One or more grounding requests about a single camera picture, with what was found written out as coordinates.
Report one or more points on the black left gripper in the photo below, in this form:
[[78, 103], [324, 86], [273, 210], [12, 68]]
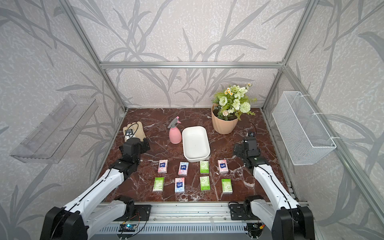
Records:
[[143, 148]]

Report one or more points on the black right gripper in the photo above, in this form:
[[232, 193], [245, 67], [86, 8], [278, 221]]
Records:
[[240, 146]]

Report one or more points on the pink Tempo tissue pack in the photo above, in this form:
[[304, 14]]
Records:
[[183, 169], [223, 166], [163, 166], [179, 185]]

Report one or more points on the green white tissue pack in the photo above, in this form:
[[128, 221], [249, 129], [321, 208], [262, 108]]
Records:
[[158, 184]]

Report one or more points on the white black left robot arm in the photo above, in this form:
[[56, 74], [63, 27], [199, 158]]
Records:
[[78, 219]]

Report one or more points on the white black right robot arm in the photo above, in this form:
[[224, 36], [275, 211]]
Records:
[[283, 216]]

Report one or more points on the white oval storage box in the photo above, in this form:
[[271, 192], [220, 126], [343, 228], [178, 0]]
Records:
[[196, 146]]

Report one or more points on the cream fabric work glove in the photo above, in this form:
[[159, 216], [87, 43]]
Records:
[[138, 130]]

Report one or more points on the beige pot with flowers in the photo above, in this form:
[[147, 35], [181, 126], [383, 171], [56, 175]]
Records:
[[228, 107]]

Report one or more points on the pink spray bottle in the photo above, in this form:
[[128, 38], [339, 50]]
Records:
[[175, 134]]

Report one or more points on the green circuit board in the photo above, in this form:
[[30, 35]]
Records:
[[128, 228]]

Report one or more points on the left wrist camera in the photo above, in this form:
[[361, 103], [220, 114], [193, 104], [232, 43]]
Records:
[[129, 134]]

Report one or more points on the white wire mesh basket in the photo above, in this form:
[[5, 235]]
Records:
[[305, 137]]

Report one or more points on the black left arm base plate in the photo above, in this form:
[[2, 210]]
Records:
[[140, 213]]

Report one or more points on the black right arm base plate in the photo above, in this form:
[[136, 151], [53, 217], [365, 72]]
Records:
[[239, 213]]

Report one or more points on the aluminium cage frame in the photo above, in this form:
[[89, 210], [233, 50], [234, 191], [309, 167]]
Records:
[[355, 181]]

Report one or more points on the right circuit board with wires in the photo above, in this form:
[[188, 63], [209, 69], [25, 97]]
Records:
[[254, 228]]

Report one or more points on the clear acrylic wall shelf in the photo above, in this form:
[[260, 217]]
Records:
[[52, 138]]

